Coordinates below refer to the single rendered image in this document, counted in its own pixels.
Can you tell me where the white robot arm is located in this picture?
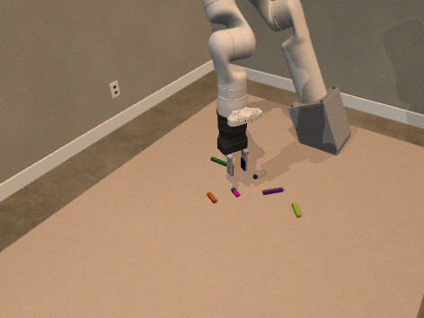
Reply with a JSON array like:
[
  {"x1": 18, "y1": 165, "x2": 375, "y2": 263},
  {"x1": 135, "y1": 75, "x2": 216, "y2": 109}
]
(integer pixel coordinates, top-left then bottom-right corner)
[{"x1": 202, "y1": 0, "x2": 327, "y2": 103}]

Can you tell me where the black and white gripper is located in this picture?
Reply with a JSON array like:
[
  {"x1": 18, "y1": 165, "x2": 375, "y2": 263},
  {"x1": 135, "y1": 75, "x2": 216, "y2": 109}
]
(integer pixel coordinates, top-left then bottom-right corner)
[{"x1": 216, "y1": 93, "x2": 262, "y2": 176}]

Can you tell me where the orange rod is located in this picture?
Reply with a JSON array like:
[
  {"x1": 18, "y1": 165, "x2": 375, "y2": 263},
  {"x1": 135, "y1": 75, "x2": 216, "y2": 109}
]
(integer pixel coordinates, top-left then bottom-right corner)
[{"x1": 207, "y1": 192, "x2": 216, "y2": 204}]

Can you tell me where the purple rod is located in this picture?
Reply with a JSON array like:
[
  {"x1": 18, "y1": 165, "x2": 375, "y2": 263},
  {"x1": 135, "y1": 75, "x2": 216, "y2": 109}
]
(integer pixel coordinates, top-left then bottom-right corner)
[{"x1": 262, "y1": 188, "x2": 283, "y2": 195}]

